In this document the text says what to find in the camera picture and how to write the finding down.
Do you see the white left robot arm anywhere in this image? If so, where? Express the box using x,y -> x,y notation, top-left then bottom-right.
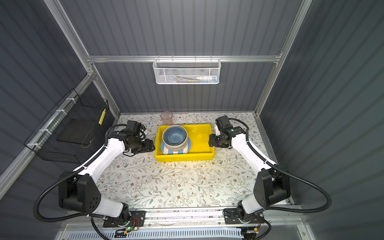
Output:
59,121 -> 155,224

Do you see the pink plastic cup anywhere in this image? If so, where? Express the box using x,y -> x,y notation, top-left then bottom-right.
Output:
160,111 -> 174,126

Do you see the light green bowl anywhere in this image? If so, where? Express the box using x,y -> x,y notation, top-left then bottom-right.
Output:
162,139 -> 189,152

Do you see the black corrugated cable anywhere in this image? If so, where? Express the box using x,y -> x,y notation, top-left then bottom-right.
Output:
32,123 -> 128,223
229,117 -> 332,214

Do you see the yellow plastic bin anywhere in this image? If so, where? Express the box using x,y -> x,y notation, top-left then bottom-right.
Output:
155,124 -> 215,162

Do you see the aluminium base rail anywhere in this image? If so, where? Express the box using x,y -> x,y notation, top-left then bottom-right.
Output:
56,207 -> 311,240

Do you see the dark blue bowl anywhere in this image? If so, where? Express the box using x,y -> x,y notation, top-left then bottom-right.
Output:
162,125 -> 188,147

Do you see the white wire mesh basket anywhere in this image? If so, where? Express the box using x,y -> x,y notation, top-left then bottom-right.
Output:
153,57 -> 222,85

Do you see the black wire basket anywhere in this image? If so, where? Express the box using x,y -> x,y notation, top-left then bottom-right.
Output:
24,93 -> 114,164

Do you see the left black corrugated cable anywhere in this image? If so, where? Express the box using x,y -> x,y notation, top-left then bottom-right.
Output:
32,123 -> 128,223

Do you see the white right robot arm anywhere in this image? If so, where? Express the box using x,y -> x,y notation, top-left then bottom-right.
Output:
209,116 -> 291,222

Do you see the right black corrugated cable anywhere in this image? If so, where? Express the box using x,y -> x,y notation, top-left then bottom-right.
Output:
229,117 -> 332,214

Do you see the white tube in basket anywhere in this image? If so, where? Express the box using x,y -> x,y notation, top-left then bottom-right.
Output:
196,76 -> 217,83

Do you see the floral patterned table mat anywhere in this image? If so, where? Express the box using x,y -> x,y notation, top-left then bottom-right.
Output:
89,112 -> 289,210

